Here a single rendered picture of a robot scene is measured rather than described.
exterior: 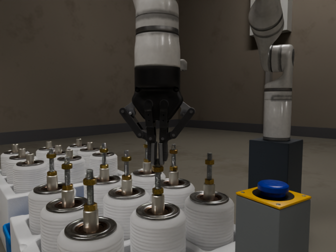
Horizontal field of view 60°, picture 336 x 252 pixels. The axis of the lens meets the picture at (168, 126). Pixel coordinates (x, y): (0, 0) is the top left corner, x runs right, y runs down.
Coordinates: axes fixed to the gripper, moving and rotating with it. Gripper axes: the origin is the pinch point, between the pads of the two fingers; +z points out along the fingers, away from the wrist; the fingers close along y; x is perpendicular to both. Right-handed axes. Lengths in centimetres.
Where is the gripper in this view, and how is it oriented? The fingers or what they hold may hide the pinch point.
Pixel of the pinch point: (157, 152)
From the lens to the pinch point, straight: 49.3
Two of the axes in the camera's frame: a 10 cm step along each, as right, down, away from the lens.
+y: 9.9, 0.1, -1.1
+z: 0.0, 10.0, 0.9
